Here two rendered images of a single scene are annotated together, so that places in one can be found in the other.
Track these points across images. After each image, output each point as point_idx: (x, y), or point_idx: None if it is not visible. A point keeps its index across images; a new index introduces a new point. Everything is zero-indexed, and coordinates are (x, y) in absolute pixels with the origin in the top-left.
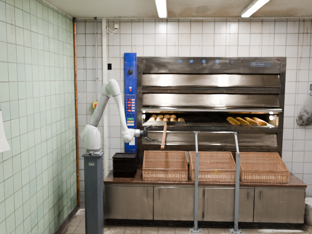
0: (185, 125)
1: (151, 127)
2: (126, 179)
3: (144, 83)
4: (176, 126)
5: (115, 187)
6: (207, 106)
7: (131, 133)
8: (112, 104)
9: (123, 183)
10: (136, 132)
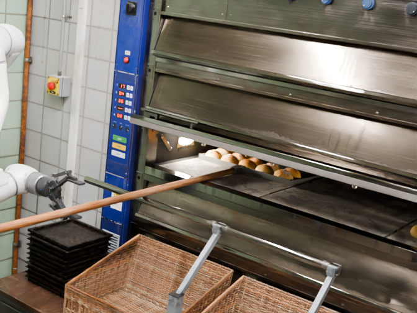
0: (259, 195)
1: (64, 177)
2: (38, 296)
3: (161, 45)
4: (223, 190)
5: (6, 308)
6: (310, 152)
7: (0, 179)
8: (92, 90)
9: (20, 305)
10: (30, 180)
